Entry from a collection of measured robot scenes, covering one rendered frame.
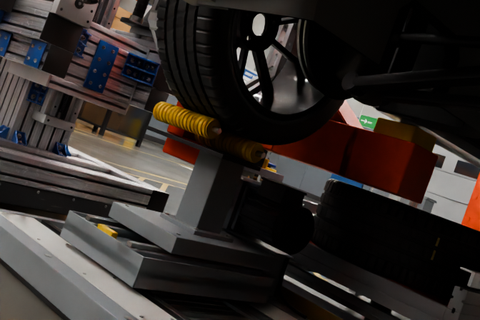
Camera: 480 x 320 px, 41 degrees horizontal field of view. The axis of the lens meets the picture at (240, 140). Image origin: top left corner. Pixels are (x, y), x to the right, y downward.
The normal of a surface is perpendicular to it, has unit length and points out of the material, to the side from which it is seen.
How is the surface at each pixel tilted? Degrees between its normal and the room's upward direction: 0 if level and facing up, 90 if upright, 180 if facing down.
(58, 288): 90
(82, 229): 90
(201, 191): 90
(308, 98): 50
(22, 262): 90
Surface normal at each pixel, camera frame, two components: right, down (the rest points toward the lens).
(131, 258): -0.66, -0.26
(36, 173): 0.71, 0.25
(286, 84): -0.37, -0.72
